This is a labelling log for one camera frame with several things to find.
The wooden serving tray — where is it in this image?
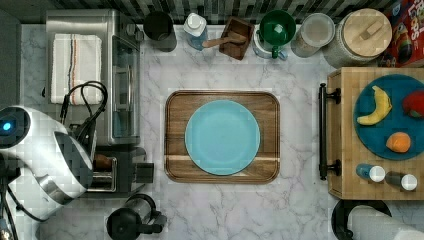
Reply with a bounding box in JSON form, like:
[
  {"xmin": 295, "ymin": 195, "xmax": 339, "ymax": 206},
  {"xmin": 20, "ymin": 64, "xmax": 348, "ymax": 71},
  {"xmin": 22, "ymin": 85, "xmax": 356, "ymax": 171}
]
[{"xmin": 164, "ymin": 90, "xmax": 280, "ymax": 184}]

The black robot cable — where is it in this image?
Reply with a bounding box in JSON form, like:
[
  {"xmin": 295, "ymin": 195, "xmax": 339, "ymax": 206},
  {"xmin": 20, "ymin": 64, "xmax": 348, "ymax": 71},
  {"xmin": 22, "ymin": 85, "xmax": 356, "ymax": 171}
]
[{"xmin": 59, "ymin": 80, "xmax": 109, "ymax": 141}]

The yellow banana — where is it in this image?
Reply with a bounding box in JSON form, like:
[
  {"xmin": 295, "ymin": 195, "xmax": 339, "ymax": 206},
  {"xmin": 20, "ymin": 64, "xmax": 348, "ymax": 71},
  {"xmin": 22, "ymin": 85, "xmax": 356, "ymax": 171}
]
[{"xmin": 357, "ymin": 86, "xmax": 392, "ymax": 126}]

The red cereal box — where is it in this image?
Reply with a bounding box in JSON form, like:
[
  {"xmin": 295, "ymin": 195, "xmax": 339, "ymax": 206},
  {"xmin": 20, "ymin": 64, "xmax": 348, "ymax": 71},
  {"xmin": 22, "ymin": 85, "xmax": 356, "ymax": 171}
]
[{"xmin": 378, "ymin": 0, "xmax": 424, "ymax": 68}]

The dark teal fruit plate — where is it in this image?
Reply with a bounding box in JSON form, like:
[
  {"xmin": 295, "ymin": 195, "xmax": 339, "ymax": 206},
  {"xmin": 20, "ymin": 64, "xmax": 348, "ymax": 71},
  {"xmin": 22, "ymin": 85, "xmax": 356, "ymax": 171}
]
[{"xmin": 353, "ymin": 74, "xmax": 424, "ymax": 161}]

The black glass french press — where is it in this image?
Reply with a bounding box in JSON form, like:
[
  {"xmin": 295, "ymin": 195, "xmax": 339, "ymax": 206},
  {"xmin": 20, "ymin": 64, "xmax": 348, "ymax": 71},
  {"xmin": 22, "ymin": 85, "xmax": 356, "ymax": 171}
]
[{"xmin": 106, "ymin": 194, "xmax": 167, "ymax": 240}]

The stainless steel toaster oven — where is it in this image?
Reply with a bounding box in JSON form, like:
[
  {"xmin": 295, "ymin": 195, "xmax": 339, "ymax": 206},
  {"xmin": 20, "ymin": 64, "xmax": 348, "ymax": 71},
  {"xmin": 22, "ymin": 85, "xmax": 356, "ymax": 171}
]
[{"xmin": 46, "ymin": 9, "xmax": 142, "ymax": 146}]

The blue bottle white cap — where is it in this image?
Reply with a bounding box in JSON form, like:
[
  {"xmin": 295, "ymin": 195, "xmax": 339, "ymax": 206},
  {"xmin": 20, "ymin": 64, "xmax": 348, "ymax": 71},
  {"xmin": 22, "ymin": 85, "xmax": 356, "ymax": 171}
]
[{"xmin": 183, "ymin": 13, "xmax": 208, "ymax": 51}]

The red apple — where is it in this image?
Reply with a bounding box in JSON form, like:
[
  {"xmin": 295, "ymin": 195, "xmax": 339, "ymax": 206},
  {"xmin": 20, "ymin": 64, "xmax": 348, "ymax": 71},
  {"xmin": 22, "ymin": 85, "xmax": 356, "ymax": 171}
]
[{"xmin": 402, "ymin": 90, "xmax": 424, "ymax": 118}]

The orange fruit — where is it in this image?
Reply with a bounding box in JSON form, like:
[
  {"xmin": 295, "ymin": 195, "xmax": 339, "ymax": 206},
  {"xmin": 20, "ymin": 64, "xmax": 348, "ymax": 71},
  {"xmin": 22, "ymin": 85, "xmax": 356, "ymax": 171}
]
[{"xmin": 386, "ymin": 132, "xmax": 411, "ymax": 153}]

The grey shaker can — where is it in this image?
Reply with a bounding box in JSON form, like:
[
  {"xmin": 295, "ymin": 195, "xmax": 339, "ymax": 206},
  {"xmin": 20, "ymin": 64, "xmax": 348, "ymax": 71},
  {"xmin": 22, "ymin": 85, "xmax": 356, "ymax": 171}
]
[{"xmin": 385, "ymin": 171, "xmax": 418, "ymax": 191}]

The brown wooden utensil holder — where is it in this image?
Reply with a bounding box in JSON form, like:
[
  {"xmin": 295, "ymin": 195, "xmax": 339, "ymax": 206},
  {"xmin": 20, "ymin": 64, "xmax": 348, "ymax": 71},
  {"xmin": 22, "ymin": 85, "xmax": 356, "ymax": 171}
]
[{"xmin": 219, "ymin": 16, "xmax": 254, "ymax": 60}]

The glass jar wooden lid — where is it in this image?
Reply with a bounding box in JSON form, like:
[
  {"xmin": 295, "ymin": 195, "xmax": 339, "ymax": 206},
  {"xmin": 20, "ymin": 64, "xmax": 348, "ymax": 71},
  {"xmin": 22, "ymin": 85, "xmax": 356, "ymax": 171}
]
[{"xmin": 322, "ymin": 8, "xmax": 392, "ymax": 68}]

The glass jar of cereal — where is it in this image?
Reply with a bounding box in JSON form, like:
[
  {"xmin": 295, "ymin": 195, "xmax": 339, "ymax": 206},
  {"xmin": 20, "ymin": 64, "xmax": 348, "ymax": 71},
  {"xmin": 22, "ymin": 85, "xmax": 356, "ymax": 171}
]
[{"xmin": 291, "ymin": 13, "xmax": 335, "ymax": 58}]

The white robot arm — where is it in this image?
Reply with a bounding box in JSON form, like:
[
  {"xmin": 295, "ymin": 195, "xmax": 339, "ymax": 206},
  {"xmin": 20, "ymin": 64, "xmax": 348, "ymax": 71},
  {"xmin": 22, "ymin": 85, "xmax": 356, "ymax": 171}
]
[{"xmin": 1, "ymin": 106, "xmax": 93, "ymax": 240}]

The white striped towel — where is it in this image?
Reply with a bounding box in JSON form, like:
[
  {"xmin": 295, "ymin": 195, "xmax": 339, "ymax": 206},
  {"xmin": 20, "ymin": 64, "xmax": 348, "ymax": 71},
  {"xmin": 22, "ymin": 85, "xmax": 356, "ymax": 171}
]
[{"xmin": 50, "ymin": 34, "xmax": 102, "ymax": 104}]

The black cup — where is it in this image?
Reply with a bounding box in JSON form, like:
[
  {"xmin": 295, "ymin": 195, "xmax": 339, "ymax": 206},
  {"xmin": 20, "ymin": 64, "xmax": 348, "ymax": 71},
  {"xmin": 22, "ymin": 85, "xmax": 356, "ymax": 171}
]
[{"xmin": 143, "ymin": 11, "xmax": 177, "ymax": 52}]

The brown wooden toast slice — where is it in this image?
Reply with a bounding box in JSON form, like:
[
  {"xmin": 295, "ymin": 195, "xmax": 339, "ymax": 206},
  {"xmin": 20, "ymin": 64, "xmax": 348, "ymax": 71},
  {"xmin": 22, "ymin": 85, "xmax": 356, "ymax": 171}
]
[{"xmin": 93, "ymin": 154, "xmax": 112, "ymax": 171}]

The light blue plate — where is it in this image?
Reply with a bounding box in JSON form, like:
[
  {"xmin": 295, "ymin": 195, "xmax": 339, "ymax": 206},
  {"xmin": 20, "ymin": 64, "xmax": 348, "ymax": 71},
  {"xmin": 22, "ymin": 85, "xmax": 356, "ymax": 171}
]
[{"xmin": 184, "ymin": 100, "xmax": 261, "ymax": 176}]

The wooden spatula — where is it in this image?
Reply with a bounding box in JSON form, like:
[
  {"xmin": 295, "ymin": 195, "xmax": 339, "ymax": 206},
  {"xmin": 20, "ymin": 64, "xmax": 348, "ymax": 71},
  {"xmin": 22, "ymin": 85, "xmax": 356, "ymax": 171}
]
[{"xmin": 202, "ymin": 35, "xmax": 246, "ymax": 48}]

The green mug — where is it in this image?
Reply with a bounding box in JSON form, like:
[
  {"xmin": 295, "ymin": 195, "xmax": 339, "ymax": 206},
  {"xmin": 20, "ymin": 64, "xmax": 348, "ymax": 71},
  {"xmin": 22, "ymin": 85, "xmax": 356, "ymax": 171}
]
[{"xmin": 258, "ymin": 10, "xmax": 296, "ymax": 59}]

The blue shaker can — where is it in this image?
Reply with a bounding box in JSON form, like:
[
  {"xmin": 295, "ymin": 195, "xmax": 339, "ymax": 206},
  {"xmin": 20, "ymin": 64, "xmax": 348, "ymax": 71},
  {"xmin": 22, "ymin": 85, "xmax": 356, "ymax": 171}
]
[{"xmin": 356, "ymin": 163, "xmax": 386, "ymax": 183}]

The black paper towel holder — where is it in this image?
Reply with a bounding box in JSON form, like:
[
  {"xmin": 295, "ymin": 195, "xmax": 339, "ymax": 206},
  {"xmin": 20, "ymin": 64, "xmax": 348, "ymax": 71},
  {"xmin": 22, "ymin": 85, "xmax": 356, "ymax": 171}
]
[{"xmin": 331, "ymin": 200, "xmax": 391, "ymax": 240}]

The wooden drawer box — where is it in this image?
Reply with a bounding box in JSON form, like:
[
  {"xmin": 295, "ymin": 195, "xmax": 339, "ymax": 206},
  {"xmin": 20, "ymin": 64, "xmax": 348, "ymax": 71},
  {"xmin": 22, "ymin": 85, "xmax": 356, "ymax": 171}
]
[{"xmin": 319, "ymin": 67, "xmax": 423, "ymax": 200}]

